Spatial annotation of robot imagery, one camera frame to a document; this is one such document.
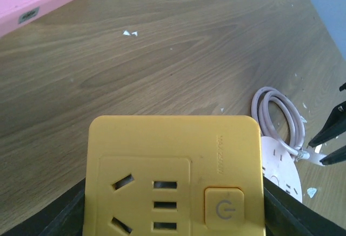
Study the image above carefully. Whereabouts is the yellow cube socket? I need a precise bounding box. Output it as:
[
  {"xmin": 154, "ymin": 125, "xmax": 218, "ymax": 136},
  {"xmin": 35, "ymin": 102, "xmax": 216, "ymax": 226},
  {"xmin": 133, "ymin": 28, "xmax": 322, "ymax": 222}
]
[{"xmin": 83, "ymin": 116, "xmax": 265, "ymax": 235}]

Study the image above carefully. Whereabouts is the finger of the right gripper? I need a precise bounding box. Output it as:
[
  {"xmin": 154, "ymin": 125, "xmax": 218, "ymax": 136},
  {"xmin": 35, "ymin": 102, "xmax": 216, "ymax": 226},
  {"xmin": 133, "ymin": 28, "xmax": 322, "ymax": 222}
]
[
  {"xmin": 320, "ymin": 146, "xmax": 346, "ymax": 166},
  {"xmin": 308, "ymin": 83, "xmax": 346, "ymax": 148}
]

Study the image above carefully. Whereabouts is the pink coiled cable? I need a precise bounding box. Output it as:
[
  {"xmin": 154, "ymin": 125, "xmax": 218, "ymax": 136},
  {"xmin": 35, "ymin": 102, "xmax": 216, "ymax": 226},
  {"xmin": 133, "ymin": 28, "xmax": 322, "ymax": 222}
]
[{"xmin": 251, "ymin": 86, "xmax": 328, "ymax": 168}]

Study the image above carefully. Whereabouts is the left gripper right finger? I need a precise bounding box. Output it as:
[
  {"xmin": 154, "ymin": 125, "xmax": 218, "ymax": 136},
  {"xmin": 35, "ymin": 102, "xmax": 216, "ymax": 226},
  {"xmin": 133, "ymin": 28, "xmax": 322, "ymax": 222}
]
[{"xmin": 263, "ymin": 178, "xmax": 345, "ymax": 236}]

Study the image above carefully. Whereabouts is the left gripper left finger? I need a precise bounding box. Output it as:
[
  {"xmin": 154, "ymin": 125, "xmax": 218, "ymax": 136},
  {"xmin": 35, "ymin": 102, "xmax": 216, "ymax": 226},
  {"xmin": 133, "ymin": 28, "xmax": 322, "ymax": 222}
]
[{"xmin": 1, "ymin": 179, "xmax": 85, "ymax": 235}]

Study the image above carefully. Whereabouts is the round pink socket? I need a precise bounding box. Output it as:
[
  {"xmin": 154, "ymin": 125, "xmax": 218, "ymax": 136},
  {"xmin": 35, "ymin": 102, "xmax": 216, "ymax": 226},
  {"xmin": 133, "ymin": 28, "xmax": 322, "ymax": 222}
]
[{"xmin": 261, "ymin": 136, "xmax": 303, "ymax": 203}]

